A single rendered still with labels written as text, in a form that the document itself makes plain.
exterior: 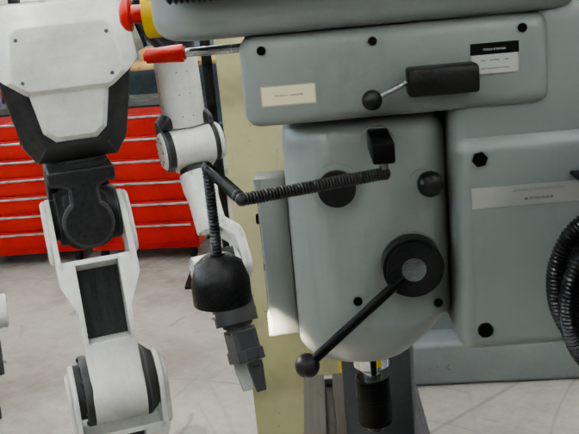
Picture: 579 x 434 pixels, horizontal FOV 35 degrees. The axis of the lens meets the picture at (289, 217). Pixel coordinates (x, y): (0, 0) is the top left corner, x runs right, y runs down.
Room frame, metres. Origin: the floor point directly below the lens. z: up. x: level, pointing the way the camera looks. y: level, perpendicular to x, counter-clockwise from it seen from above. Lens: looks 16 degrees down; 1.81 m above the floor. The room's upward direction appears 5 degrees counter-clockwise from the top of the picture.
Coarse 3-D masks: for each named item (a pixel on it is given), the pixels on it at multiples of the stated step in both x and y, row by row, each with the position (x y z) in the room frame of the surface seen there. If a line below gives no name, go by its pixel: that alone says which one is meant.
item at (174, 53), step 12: (156, 48) 1.22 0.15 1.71; (168, 48) 1.22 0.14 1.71; (180, 48) 1.22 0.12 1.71; (192, 48) 1.22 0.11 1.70; (204, 48) 1.22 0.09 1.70; (216, 48) 1.22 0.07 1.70; (228, 48) 1.22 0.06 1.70; (144, 60) 1.23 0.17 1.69; (156, 60) 1.22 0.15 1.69; (168, 60) 1.22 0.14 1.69; (180, 60) 1.22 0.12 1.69
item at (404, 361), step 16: (352, 368) 1.47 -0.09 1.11; (400, 368) 1.45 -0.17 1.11; (352, 384) 1.47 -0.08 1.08; (400, 384) 1.45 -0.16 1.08; (352, 400) 1.47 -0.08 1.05; (400, 400) 1.45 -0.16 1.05; (352, 416) 1.47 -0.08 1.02; (400, 416) 1.45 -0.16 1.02; (352, 432) 1.47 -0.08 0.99; (368, 432) 1.46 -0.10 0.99; (384, 432) 1.46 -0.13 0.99; (400, 432) 1.45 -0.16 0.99
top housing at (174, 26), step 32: (160, 0) 1.02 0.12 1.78; (224, 0) 1.00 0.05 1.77; (256, 0) 0.99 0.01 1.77; (288, 0) 0.99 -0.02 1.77; (320, 0) 0.99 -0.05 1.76; (352, 0) 0.99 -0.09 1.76; (384, 0) 0.99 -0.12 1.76; (416, 0) 0.99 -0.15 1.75; (448, 0) 0.99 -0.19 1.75; (480, 0) 0.99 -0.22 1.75; (512, 0) 0.99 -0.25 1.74; (544, 0) 0.99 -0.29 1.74; (160, 32) 1.03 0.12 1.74; (192, 32) 1.00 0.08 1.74; (224, 32) 1.00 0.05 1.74; (256, 32) 1.00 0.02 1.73; (288, 32) 1.01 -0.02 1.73
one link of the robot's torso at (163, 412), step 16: (160, 368) 1.69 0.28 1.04; (160, 384) 1.68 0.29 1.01; (160, 400) 1.69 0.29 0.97; (80, 416) 1.64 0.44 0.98; (144, 416) 1.72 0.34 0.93; (160, 416) 1.71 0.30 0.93; (80, 432) 1.64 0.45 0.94; (96, 432) 1.67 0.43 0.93; (112, 432) 1.66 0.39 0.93; (128, 432) 1.67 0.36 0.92; (144, 432) 1.72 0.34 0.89; (160, 432) 1.69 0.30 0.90
